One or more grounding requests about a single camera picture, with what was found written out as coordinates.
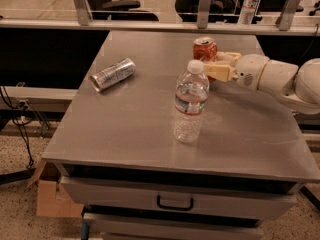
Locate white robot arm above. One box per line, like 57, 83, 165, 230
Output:
204, 52, 320, 115

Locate metal glass railing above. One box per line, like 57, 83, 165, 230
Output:
0, 0, 320, 36

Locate grey metal drawer cabinet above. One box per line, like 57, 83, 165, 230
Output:
44, 31, 319, 240

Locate black cables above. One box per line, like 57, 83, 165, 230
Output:
0, 85, 36, 170

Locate background water bottle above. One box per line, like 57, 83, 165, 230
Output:
238, 0, 259, 25

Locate black office chair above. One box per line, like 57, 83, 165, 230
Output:
87, 0, 158, 21

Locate cardboard box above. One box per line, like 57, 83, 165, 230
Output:
27, 159, 83, 218

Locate clear plastic water bottle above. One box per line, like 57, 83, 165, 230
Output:
174, 60, 209, 143

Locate lower grey drawer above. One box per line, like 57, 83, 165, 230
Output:
84, 213, 263, 240

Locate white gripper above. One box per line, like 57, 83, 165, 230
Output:
203, 52, 269, 91

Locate top drawer with black handle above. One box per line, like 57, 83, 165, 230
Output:
61, 176, 296, 220

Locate silver blue energy drink can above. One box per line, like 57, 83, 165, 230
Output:
89, 58, 136, 92

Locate red coke can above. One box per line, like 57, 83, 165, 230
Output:
192, 36, 219, 83

